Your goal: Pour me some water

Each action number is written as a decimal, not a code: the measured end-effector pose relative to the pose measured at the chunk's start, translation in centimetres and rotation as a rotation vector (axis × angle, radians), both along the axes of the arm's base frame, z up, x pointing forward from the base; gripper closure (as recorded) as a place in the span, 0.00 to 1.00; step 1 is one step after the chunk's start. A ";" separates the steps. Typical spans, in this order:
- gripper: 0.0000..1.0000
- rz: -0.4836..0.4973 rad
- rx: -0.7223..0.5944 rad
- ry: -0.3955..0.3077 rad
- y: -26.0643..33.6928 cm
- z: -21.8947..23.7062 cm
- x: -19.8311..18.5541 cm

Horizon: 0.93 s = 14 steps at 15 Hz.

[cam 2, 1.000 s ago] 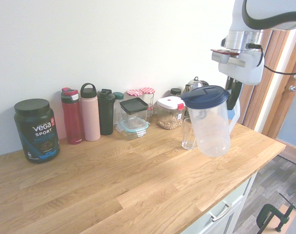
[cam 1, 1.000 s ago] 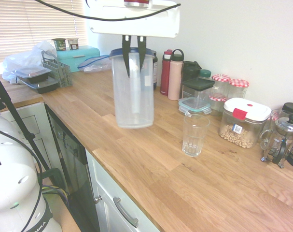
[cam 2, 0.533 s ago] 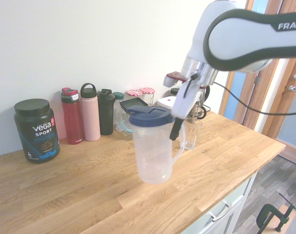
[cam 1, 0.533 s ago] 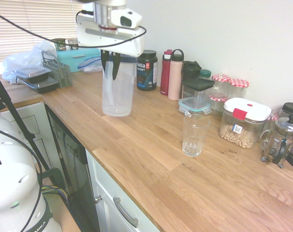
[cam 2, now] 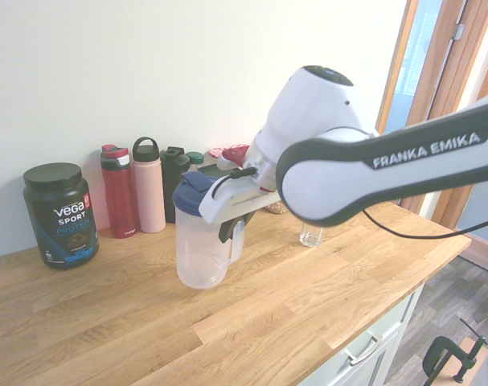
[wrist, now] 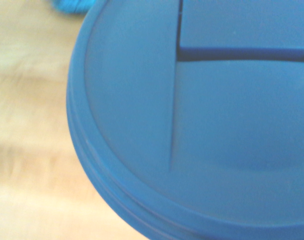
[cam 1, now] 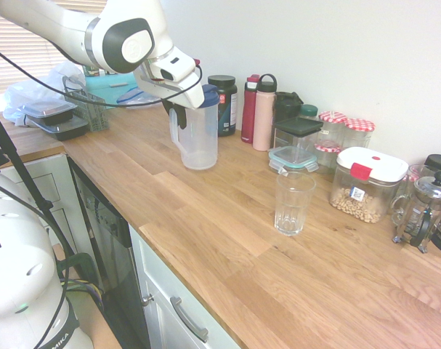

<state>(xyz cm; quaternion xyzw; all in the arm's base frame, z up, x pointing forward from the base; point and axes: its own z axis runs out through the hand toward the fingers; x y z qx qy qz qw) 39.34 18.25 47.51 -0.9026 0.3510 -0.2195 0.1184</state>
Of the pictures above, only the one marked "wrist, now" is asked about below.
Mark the black Vega protein tub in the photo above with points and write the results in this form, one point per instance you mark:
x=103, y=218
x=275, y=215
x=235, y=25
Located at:
x=71, y=6

